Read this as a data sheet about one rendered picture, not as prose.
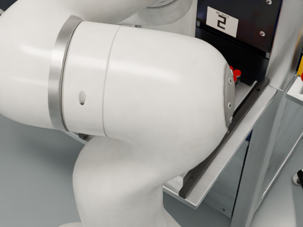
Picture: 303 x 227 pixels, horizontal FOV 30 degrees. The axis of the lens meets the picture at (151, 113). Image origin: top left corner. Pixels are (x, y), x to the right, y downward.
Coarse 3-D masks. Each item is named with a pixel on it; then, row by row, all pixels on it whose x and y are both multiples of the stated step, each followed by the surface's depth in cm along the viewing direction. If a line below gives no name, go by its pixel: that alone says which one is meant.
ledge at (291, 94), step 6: (300, 78) 146; (294, 84) 145; (300, 84) 145; (288, 90) 144; (294, 90) 144; (300, 90) 144; (288, 96) 144; (294, 96) 143; (300, 96) 143; (300, 102) 143
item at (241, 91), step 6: (240, 84) 145; (240, 90) 144; (246, 90) 144; (252, 90) 142; (240, 96) 142; (246, 96) 139; (240, 102) 137; (234, 108) 136; (234, 114) 138; (186, 174) 126; (174, 180) 128; (180, 180) 126; (186, 180) 128
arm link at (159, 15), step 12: (180, 0) 68; (192, 0) 76; (144, 12) 71; (156, 12) 69; (168, 12) 71; (180, 12) 74; (120, 24) 83; (132, 24) 81; (144, 24) 79; (156, 24) 78
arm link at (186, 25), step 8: (192, 8) 88; (184, 16) 88; (192, 16) 90; (168, 24) 89; (176, 24) 89; (184, 24) 90; (192, 24) 91; (176, 32) 90; (184, 32) 91; (192, 32) 93
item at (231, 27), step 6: (210, 12) 139; (216, 12) 138; (210, 18) 140; (216, 18) 139; (222, 18) 138; (228, 18) 137; (234, 18) 136; (210, 24) 142; (216, 24) 141; (222, 24) 139; (228, 24) 138; (234, 24) 137; (222, 30) 141; (228, 30) 140; (234, 30) 138; (234, 36) 140
